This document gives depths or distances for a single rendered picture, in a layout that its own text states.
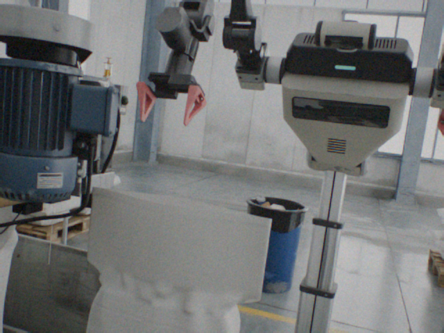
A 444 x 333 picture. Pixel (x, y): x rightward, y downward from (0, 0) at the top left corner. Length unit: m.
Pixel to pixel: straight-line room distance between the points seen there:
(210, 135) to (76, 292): 8.00
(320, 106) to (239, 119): 7.96
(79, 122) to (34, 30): 0.17
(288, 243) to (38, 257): 1.98
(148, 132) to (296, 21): 3.91
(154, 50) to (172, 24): 9.00
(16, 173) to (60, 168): 0.07
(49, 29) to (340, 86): 0.88
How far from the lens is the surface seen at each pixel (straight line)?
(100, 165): 1.32
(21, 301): 1.91
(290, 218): 3.22
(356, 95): 1.36
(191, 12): 1.02
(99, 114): 0.82
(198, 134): 9.62
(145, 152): 9.89
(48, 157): 0.84
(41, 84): 0.82
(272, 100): 9.19
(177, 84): 0.91
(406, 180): 8.64
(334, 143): 1.49
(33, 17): 0.81
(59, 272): 1.76
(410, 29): 9.23
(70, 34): 0.82
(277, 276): 3.35
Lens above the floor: 1.28
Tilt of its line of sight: 7 degrees down
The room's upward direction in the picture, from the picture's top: 7 degrees clockwise
